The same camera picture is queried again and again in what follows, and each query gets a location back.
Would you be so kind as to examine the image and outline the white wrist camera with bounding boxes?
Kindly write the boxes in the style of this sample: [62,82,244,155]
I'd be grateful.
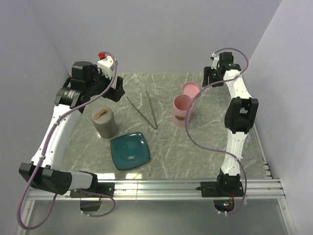
[97,51,118,79]
[210,53,220,70]

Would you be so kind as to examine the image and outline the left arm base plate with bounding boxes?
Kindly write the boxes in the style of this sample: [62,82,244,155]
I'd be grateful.
[69,182,115,198]

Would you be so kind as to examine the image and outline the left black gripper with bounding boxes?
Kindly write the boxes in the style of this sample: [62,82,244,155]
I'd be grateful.
[87,65,125,102]

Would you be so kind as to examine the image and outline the metal food tongs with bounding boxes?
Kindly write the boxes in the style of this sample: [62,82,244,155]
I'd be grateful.
[126,91,158,130]

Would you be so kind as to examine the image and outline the pink canister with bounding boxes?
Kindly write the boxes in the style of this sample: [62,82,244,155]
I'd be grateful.
[172,94,194,126]

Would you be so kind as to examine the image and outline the grey steel lid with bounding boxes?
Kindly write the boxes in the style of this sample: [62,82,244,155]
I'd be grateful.
[91,106,114,127]

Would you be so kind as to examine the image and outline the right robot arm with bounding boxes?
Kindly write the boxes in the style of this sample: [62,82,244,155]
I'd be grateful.
[202,52,259,197]

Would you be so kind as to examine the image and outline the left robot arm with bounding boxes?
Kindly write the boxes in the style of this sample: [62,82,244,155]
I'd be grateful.
[19,56,125,197]

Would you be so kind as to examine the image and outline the pink lid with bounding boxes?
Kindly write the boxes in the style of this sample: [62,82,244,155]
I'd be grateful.
[182,82,200,99]

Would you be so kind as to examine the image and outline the aluminium rail frame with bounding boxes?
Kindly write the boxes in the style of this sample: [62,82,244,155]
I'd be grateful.
[15,72,294,235]

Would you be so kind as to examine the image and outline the teal square plate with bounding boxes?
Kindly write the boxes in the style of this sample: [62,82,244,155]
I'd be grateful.
[110,132,151,171]

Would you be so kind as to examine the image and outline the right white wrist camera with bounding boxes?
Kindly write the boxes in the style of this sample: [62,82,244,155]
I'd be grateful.
[210,53,220,70]

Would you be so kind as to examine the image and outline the grey steel canister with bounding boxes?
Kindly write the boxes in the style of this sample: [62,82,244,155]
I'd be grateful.
[92,118,118,139]

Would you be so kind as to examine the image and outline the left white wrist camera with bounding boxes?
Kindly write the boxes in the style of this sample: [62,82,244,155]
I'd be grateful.
[97,51,118,79]

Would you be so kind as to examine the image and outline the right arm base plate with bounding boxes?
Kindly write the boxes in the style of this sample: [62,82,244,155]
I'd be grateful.
[196,181,244,197]

